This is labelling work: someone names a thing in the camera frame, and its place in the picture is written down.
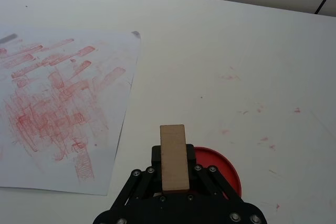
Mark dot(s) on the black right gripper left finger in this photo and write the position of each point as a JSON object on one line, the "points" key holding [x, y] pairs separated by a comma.
{"points": [[156, 161]]}

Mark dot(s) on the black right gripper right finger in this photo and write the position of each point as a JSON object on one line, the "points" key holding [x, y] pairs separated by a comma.
{"points": [[191, 155]]}

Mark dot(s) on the tan wooden stamp block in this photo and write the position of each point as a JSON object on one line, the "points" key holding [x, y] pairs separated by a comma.
{"points": [[174, 155]]}

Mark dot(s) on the round red ink pad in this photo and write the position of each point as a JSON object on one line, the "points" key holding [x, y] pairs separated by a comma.
{"points": [[223, 165]]}

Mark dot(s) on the white paper with red prints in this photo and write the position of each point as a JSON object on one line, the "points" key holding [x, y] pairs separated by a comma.
{"points": [[110, 51]]}

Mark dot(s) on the grey tape piece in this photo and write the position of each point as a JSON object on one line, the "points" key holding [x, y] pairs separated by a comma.
{"points": [[8, 38]]}

